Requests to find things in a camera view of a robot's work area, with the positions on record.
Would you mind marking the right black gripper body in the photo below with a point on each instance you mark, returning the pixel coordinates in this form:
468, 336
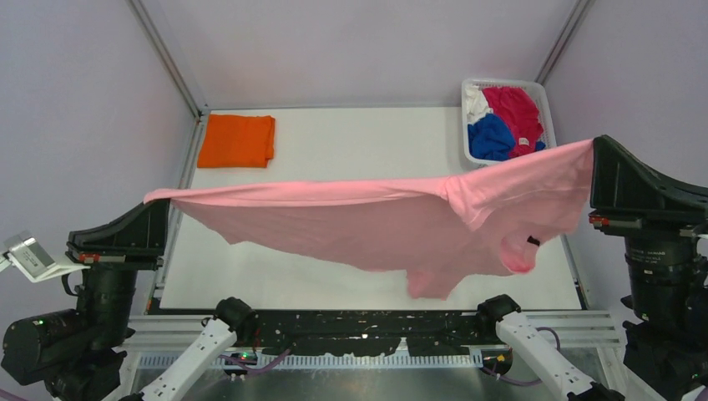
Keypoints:
656, 221

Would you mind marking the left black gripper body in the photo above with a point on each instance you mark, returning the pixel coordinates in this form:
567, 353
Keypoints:
117, 257

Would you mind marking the pink t shirt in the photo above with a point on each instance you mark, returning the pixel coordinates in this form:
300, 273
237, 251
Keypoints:
424, 227

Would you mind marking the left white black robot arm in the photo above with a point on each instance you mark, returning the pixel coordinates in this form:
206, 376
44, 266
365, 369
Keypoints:
77, 353

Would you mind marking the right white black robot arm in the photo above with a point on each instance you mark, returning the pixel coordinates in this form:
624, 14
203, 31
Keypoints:
652, 310

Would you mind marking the folded orange t shirt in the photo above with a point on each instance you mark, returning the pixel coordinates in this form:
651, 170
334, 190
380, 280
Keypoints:
235, 141

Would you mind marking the white plastic basket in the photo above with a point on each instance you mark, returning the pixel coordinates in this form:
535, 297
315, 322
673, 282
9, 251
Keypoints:
535, 91

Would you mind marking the magenta t shirt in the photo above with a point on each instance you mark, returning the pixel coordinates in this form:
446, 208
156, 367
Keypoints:
520, 113

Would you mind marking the blue t shirt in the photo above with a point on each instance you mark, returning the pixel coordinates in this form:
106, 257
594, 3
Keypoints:
498, 139

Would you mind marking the white t shirt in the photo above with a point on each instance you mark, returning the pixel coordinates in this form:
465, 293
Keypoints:
475, 104

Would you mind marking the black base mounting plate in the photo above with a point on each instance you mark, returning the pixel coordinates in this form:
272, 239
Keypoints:
365, 333

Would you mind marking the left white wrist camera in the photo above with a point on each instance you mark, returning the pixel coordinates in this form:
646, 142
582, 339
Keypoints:
25, 253

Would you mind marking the aluminium frame rail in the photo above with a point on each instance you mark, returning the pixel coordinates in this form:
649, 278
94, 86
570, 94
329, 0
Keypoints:
161, 35

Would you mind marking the white slotted cable duct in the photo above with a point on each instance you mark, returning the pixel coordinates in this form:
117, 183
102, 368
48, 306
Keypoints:
395, 361

